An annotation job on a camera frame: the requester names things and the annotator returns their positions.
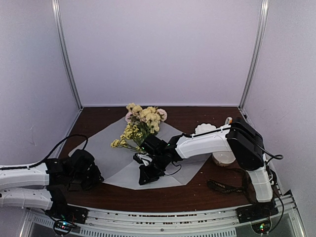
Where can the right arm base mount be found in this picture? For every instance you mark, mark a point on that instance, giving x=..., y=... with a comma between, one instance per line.
x=258, y=215

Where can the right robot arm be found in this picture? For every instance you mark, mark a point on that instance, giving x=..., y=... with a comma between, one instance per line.
x=235, y=137

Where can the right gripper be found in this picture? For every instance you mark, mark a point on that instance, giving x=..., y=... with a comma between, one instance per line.
x=147, y=175

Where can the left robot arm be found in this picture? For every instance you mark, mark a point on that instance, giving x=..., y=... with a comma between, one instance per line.
x=35, y=185

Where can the round white bowl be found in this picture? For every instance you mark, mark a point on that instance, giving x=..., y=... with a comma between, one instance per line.
x=223, y=159

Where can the patterned mug yellow inside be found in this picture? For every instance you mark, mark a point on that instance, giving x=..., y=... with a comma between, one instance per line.
x=228, y=120

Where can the aluminium frame post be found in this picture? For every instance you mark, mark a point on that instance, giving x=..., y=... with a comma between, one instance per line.
x=65, y=55
x=262, y=22

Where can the front aluminium rail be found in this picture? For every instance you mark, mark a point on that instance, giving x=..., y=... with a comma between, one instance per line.
x=223, y=222

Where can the right aluminium frame post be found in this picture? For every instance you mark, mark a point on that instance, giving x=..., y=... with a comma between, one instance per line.
x=262, y=22

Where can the left aluminium frame post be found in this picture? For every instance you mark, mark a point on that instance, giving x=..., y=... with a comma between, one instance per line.
x=65, y=55

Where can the scalloped white dish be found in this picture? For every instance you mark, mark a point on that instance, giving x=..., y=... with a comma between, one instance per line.
x=204, y=127

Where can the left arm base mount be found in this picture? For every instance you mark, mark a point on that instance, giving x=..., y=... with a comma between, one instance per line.
x=65, y=217

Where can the white wrapping paper sheet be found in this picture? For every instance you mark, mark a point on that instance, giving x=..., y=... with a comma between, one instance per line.
x=118, y=167

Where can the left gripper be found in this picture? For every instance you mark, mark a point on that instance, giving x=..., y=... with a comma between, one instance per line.
x=97, y=178

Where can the yellow fake flower bunch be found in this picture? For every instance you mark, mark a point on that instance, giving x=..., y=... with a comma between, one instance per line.
x=131, y=138

